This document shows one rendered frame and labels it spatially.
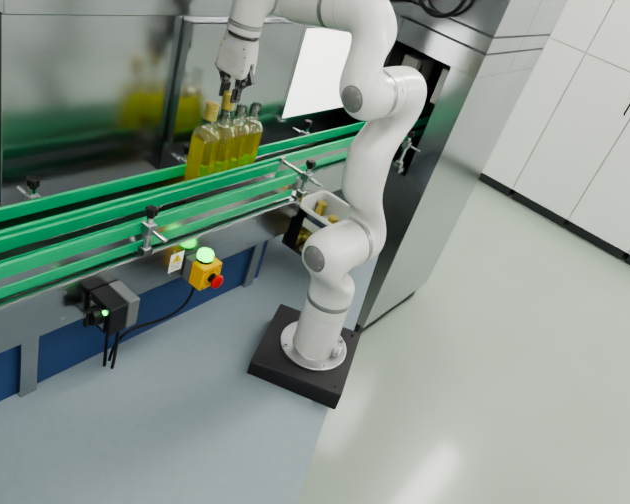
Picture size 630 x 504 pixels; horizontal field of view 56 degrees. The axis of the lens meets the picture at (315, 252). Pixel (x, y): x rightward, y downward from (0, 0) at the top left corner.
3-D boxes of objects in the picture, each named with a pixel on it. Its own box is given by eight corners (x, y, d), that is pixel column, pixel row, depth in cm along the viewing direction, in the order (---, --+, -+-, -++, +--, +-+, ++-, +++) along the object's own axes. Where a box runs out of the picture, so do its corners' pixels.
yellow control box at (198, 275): (200, 270, 163) (205, 248, 159) (219, 285, 160) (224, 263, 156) (180, 278, 158) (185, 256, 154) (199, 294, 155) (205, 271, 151)
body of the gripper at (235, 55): (219, 22, 147) (210, 66, 153) (248, 38, 143) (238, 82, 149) (239, 22, 152) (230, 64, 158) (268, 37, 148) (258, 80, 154)
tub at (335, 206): (317, 209, 209) (325, 188, 204) (367, 243, 200) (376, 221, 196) (286, 222, 196) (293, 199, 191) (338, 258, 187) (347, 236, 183)
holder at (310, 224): (300, 221, 215) (312, 184, 207) (359, 261, 204) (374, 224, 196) (269, 233, 202) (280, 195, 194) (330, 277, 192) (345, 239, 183)
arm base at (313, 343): (355, 343, 173) (374, 296, 162) (328, 383, 158) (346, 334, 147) (299, 313, 177) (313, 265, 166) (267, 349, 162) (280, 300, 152)
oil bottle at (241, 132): (223, 180, 180) (238, 116, 169) (236, 189, 178) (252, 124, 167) (209, 184, 176) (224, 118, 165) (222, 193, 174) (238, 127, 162)
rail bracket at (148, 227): (147, 249, 143) (155, 202, 136) (167, 265, 140) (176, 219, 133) (133, 254, 140) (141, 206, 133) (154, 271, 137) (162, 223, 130)
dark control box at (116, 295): (115, 306, 142) (119, 279, 138) (136, 325, 139) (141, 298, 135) (85, 319, 136) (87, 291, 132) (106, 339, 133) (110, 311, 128)
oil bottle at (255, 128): (236, 177, 185) (252, 113, 173) (249, 185, 182) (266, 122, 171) (223, 180, 180) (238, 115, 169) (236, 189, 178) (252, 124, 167)
